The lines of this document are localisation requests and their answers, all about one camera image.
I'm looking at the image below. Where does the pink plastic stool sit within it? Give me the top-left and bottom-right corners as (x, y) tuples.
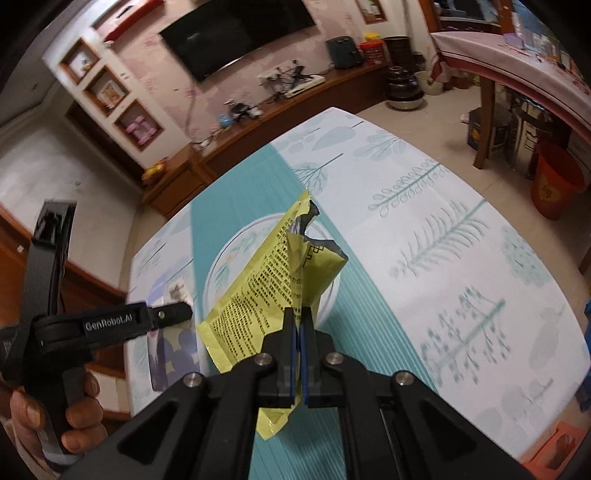
(523, 421), (586, 480)

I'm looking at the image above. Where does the blue white patterned tablecloth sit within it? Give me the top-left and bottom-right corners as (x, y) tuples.
(126, 108), (590, 458)

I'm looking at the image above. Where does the black stacked pot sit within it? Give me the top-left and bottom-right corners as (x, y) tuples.
(386, 66), (425, 111)

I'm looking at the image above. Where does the yellow-green foil bag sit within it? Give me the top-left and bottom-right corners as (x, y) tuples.
(197, 189), (349, 441)

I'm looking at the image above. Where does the red plastic bucket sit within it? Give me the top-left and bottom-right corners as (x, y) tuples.
(531, 140), (587, 220)

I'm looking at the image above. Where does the black radio box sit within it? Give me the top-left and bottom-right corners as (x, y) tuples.
(325, 36), (363, 70)

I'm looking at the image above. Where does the wall television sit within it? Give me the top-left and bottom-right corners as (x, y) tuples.
(159, 0), (315, 83)

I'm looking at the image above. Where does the person's left hand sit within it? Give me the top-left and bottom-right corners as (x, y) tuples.
(9, 372), (107, 458)

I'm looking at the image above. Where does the pink covered side table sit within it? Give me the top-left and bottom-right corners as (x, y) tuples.
(431, 31), (590, 169)

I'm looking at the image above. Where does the wooden tv cabinet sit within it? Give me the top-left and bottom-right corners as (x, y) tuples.
(141, 64), (388, 219)

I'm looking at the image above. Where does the fruit bowl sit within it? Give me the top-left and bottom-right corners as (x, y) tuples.
(141, 158), (168, 188)

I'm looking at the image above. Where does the red basket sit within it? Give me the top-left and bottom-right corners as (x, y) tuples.
(359, 39), (387, 66)

